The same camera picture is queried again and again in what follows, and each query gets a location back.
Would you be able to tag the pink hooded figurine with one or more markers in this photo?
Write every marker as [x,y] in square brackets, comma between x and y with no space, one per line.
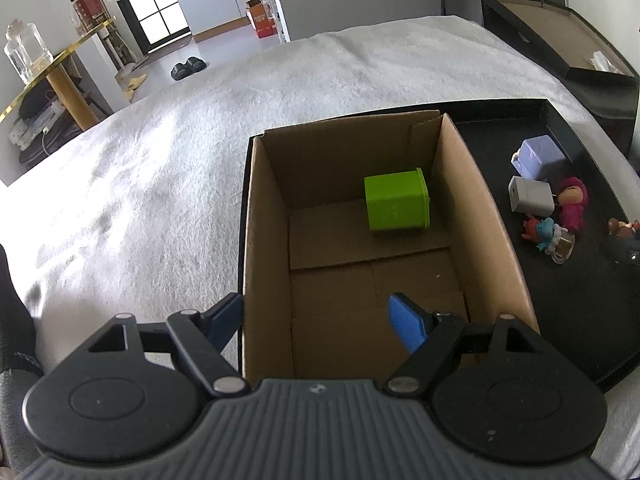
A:
[572,205]

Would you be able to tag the blue figurine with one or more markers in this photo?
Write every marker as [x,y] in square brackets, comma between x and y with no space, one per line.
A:
[547,235]

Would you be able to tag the black framed glass door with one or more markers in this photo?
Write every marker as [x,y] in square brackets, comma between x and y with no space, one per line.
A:
[150,5]

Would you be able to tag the white power strip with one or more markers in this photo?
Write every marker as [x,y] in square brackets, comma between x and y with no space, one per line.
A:
[32,127]

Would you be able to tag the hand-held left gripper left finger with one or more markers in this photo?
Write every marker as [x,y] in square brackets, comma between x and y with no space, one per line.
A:
[225,317]

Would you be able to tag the orange cardboard box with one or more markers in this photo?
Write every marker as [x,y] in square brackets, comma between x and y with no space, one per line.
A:
[261,20]

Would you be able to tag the white crumpled tissue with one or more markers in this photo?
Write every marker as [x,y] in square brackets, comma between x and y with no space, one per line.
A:
[604,62]

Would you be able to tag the person's leg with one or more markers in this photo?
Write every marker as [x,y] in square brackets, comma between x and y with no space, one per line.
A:
[15,360]

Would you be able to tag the green plastic box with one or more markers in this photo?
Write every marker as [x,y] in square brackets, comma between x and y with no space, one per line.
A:
[395,202]

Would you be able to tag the brown-haired figurine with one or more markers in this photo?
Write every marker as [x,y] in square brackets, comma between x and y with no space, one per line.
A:
[624,229]

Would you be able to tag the clear glass jar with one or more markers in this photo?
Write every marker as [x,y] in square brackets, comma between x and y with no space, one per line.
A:
[27,52]

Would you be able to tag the black shallow tray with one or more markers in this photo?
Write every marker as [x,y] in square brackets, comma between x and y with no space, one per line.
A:
[575,310]

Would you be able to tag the brown cardboard box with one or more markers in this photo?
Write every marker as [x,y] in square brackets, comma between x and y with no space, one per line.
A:
[345,305]

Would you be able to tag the gold round table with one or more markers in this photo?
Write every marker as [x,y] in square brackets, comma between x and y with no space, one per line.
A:
[67,92]

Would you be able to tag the black slipper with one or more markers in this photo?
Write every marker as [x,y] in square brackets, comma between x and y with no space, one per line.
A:
[194,65]
[179,71]

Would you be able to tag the yellow slipper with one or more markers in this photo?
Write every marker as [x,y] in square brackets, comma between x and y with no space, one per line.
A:
[134,86]

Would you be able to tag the white floor stand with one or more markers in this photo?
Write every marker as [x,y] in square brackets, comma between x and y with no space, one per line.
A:
[131,67]

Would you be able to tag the white low cabinet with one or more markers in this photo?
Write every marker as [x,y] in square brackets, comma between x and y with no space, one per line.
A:
[210,0]

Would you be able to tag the lavender plastic box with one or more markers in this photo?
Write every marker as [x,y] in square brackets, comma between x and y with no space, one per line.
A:
[542,155]

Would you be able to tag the white charger plug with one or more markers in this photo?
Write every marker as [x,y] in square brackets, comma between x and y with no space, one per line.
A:
[530,195]

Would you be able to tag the red tin can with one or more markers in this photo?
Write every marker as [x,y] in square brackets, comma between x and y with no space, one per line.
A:
[91,10]

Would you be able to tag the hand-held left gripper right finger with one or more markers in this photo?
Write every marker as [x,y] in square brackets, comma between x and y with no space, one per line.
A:
[407,322]

